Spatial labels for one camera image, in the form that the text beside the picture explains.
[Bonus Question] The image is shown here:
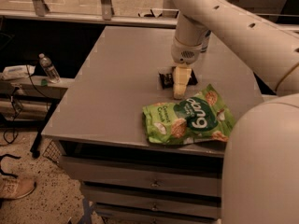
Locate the metal window railing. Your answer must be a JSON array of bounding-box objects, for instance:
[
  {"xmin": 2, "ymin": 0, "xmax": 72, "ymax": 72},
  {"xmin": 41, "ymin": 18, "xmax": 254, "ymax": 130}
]
[{"xmin": 0, "ymin": 0, "xmax": 299, "ymax": 33}]

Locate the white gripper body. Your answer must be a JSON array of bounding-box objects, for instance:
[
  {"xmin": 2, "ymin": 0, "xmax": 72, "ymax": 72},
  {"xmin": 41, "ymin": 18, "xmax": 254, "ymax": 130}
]
[{"xmin": 171, "ymin": 38, "xmax": 202, "ymax": 64}]

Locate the dark chocolate rxbar wrapper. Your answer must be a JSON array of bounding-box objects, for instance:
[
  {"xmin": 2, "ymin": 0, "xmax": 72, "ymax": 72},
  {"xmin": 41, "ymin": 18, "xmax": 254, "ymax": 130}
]
[{"xmin": 158, "ymin": 67, "xmax": 198, "ymax": 89}]

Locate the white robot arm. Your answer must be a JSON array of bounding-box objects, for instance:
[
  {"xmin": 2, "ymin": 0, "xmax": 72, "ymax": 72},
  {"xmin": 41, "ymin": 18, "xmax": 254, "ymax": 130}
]
[{"xmin": 173, "ymin": 0, "xmax": 299, "ymax": 224}]

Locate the tan sneaker shoe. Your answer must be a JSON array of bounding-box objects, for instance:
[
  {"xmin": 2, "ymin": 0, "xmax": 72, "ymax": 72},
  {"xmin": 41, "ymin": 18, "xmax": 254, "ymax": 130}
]
[{"xmin": 0, "ymin": 178, "xmax": 36, "ymax": 200}]

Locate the green dang chips bag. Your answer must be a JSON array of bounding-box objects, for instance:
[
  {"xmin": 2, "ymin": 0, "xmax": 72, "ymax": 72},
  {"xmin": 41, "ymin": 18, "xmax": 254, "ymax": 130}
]
[{"xmin": 143, "ymin": 85, "xmax": 235, "ymax": 145}]

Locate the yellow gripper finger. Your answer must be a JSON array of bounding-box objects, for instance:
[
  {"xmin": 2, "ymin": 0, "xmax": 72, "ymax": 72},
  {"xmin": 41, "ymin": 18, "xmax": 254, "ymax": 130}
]
[{"xmin": 173, "ymin": 63, "xmax": 192, "ymax": 100}]

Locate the white paper packet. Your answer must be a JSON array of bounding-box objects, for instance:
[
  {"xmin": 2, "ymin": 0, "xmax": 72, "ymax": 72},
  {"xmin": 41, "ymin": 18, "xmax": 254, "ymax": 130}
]
[{"xmin": 1, "ymin": 64, "xmax": 36, "ymax": 80}]

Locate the low side bench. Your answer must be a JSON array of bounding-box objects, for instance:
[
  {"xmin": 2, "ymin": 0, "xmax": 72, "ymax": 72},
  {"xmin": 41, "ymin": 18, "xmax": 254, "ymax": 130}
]
[{"xmin": 1, "ymin": 76, "xmax": 74, "ymax": 159}]

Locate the clear plastic water bottle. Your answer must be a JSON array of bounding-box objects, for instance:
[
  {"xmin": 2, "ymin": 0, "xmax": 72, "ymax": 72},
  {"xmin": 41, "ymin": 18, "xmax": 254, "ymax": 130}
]
[{"xmin": 38, "ymin": 53, "xmax": 60, "ymax": 83}]

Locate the grey drawer cabinet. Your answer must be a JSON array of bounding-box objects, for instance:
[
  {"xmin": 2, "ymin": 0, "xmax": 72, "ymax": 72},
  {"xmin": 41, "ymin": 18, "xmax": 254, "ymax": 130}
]
[{"xmin": 41, "ymin": 25, "xmax": 265, "ymax": 224}]

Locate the silver drink can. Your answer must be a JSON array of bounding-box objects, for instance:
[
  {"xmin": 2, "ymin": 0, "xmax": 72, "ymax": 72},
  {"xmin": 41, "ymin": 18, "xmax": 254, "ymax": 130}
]
[{"xmin": 201, "ymin": 30, "xmax": 211, "ymax": 52}]

